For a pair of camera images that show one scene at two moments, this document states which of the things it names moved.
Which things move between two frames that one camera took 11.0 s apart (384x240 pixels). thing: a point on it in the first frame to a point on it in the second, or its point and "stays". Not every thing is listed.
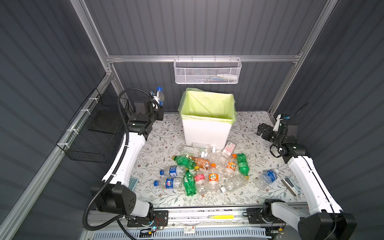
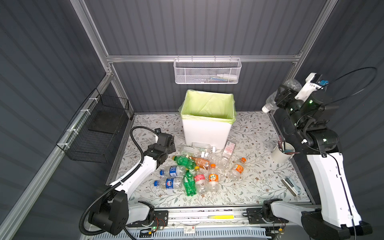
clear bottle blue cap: x=177 y=183 stays
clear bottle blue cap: x=173 y=171 stays
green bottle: x=184 y=161 stays
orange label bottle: x=213 y=184 stays
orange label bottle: x=231 y=167 to x=237 y=170
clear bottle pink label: x=200 y=181 stays
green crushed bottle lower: x=189 y=184 stays
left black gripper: x=159 y=112 to x=171 y=148
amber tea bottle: x=201 y=163 stays
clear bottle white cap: x=235 y=183 to x=292 y=84
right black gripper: x=268 y=130 to x=286 y=95
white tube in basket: x=229 y=77 stays
